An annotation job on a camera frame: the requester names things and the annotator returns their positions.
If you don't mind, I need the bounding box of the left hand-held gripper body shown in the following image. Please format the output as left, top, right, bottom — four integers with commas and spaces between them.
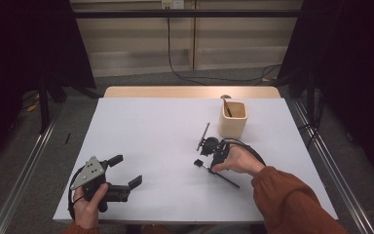
70, 155, 132, 214

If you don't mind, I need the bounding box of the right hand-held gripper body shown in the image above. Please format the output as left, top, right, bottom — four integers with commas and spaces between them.
196, 122, 232, 164

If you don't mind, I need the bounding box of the black eyebrow comb brush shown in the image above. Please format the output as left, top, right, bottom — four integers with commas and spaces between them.
193, 159, 241, 189

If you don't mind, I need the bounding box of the beige square cup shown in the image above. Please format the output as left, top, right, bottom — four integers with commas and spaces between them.
218, 100, 248, 140

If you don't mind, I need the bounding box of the makeup brush with gold ferrule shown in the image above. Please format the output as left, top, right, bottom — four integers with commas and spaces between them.
220, 94, 234, 118

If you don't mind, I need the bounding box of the person's right hand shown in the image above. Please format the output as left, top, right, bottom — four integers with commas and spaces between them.
210, 144, 266, 177

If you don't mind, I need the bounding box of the person's left hand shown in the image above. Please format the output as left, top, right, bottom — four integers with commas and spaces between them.
73, 182, 110, 230

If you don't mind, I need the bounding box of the wooden table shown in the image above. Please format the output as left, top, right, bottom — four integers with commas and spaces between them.
103, 85, 281, 99

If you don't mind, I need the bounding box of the black metal stand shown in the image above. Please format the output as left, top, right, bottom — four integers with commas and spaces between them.
38, 76, 52, 135

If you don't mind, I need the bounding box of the beige desk with panels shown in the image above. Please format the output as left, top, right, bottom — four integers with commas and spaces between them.
69, 0, 305, 78

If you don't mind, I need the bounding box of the black curtain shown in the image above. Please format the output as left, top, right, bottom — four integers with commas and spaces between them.
277, 0, 374, 186
0, 0, 96, 183

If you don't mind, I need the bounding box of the left hand-held gripper cable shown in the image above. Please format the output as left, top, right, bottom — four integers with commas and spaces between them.
66, 165, 88, 222

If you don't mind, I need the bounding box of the hand-held gripper cable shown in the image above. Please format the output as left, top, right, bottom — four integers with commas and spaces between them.
66, 165, 88, 222
223, 137, 268, 167

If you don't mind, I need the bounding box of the right hand-held gripper cable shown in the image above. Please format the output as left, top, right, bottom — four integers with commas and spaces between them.
223, 137, 268, 167

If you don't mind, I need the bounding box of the aluminium floor rail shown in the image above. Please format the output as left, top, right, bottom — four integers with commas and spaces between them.
0, 102, 66, 234
291, 99, 374, 234

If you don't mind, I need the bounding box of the black power cable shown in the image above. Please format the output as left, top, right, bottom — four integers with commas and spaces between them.
167, 16, 282, 83

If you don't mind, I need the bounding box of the black metal frame bar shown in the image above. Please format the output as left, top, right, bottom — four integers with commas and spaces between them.
72, 9, 304, 20

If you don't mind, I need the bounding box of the white wall socket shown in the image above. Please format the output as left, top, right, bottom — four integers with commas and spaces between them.
161, 0, 186, 10

